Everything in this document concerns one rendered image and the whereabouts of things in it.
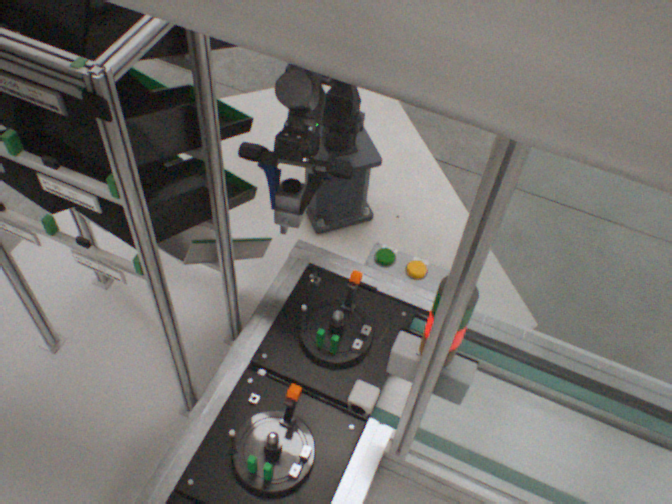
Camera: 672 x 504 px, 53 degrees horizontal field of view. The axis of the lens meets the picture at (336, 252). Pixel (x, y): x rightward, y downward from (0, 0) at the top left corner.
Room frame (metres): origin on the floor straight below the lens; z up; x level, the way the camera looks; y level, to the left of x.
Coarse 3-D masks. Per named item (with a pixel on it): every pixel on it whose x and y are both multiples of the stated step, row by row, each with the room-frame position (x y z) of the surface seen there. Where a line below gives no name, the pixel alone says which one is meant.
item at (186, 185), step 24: (96, 168) 0.66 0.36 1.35; (144, 168) 0.73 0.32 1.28; (168, 168) 0.77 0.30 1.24; (192, 168) 0.81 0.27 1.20; (144, 192) 0.70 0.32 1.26; (168, 192) 0.72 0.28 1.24; (192, 192) 0.65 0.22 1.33; (240, 192) 0.77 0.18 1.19; (96, 216) 0.59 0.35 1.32; (120, 216) 0.58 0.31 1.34; (168, 216) 0.60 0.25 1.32; (192, 216) 0.64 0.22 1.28
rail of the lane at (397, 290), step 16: (304, 256) 0.82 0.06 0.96; (320, 256) 0.82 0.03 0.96; (336, 256) 0.82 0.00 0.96; (336, 272) 0.78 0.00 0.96; (368, 272) 0.79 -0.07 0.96; (368, 288) 0.75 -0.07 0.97; (384, 288) 0.75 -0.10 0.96; (400, 288) 0.76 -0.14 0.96; (416, 288) 0.76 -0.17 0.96; (416, 304) 0.72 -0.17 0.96; (432, 304) 0.73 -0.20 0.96
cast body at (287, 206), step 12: (288, 180) 0.75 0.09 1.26; (276, 192) 0.73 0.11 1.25; (288, 192) 0.73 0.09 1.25; (300, 192) 0.74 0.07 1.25; (276, 204) 0.72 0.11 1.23; (288, 204) 0.72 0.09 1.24; (300, 204) 0.72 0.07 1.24; (276, 216) 0.71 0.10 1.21; (288, 216) 0.71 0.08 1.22; (300, 216) 0.71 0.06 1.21
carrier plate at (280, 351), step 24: (312, 288) 0.73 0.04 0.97; (336, 288) 0.74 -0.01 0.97; (360, 288) 0.74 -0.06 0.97; (288, 312) 0.67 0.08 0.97; (384, 312) 0.69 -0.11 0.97; (408, 312) 0.70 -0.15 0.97; (288, 336) 0.62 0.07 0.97; (384, 336) 0.64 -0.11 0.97; (264, 360) 0.56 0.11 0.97; (288, 360) 0.57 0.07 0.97; (312, 360) 0.57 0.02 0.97; (360, 360) 0.58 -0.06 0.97; (384, 360) 0.59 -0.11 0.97; (312, 384) 0.53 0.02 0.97; (336, 384) 0.53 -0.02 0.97
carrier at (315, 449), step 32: (256, 384) 0.52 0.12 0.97; (224, 416) 0.45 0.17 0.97; (256, 416) 0.45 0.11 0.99; (320, 416) 0.47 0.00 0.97; (352, 416) 0.47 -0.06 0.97; (224, 448) 0.39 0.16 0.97; (256, 448) 0.39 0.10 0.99; (288, 448) 0.40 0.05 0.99; (320, 448) 0.41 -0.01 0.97; (352, 448) 0.42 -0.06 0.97; (192, 480) 0.34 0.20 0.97; (224, 480) 0.34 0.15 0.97; (256, 480) 0.34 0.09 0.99; (288, 480) 0.35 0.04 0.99; (320, 480) 0.36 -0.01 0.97
